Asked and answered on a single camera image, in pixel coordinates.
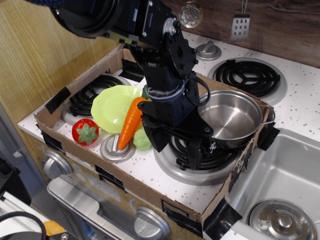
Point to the orange toy carrot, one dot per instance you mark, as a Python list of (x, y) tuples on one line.
[(131, 123)]

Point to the silver pot lid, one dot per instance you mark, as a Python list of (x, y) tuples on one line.
[(282, 220)]

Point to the stainless steel pot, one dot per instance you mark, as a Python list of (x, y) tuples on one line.
[(234, 117)]

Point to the stove burner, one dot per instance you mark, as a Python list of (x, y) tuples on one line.
[(79, 106), (254, 76), (213, 170)]

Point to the green toy lettuce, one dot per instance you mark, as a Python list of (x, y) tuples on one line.
[(141, 140)]

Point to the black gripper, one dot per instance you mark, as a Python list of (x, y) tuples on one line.
[(174, 112)]

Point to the back right stove burner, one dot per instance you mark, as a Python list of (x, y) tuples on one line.
[(254, 76)]

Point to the silver front stovetop knob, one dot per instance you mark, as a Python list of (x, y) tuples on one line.
[(110, 151)]

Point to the silver back stovetop knob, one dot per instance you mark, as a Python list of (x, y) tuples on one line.
[(208, 51)]

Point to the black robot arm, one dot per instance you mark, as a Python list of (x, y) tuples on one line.
[(154, 38)]

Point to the front right stove burner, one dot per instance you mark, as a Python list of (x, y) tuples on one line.
[(213, 170)]

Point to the light green plastic plate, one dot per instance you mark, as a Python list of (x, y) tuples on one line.
[(109, 109)]

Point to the right oven front knob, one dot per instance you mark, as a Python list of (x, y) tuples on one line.
[(149, 225)]

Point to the oven knob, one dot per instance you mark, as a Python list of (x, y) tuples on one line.
[(56, 165), (149, 225)]

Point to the silver oven door handle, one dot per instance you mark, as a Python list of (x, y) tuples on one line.
[(85, 207)]

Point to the brown cardboard fence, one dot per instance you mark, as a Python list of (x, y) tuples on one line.
[(195, 210)]

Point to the red toy tomato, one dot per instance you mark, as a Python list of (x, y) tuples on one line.
[(85, 132)]

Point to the silver sink basin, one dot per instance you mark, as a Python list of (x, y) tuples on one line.
[(288, 170)]

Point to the silver stovetop knob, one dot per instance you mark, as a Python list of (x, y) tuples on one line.
[(110, 151), (208, 51)]

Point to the left oven front knob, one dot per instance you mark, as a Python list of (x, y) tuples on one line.
[(56, 165)]

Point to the front left stove burner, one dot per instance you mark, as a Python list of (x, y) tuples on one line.
[(79, 106)]

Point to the hanging silver slotted spatula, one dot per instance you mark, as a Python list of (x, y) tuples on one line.
[(240, 24)]

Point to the hanging silver strainer ladle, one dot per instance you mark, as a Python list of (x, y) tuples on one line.
[(190, 14)]

